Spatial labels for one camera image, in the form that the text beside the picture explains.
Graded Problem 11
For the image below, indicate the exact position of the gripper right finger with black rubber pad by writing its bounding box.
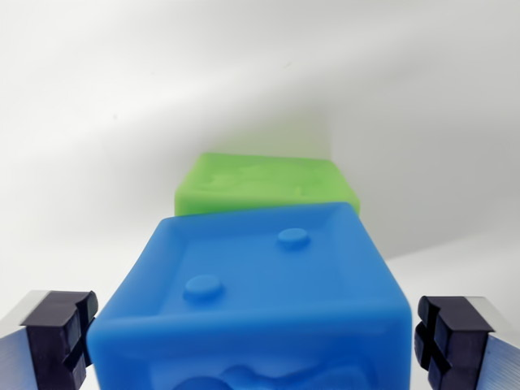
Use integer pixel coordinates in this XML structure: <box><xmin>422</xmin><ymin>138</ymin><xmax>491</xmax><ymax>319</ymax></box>
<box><xmin>414</xmin><ymin>295</ymin><xmax>520</xmax><ymax>390</ymax></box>

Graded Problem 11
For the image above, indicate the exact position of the gripper left finger with black rubber pad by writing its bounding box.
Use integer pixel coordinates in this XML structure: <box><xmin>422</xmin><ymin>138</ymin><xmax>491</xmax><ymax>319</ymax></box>
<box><xmin>0</xmin><ymin>289</ymin><xmax>99</xmax><ymax>390</ymax></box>

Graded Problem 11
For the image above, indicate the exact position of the blue embossed cube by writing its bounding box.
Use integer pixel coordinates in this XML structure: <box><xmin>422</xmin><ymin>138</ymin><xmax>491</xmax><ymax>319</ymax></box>
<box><xmin>87</xmin><ymin>201</ymin><xmax>410</xmax><ymax>390</ymax></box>

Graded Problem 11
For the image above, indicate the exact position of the green embossed cube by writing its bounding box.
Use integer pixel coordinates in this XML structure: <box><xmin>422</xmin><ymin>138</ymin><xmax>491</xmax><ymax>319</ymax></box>
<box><xmin>174</xmin><ymin>152</ymin><xmax>362</xmax><ymax>218</ymax></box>

